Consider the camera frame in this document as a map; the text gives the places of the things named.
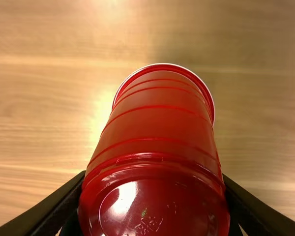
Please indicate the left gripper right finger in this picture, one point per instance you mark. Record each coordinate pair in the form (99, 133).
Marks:
(248, 199)

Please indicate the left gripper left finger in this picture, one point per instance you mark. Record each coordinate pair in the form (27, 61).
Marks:
(51, 199)

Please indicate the red cup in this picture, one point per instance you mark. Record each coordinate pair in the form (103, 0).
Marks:
(157, 147)

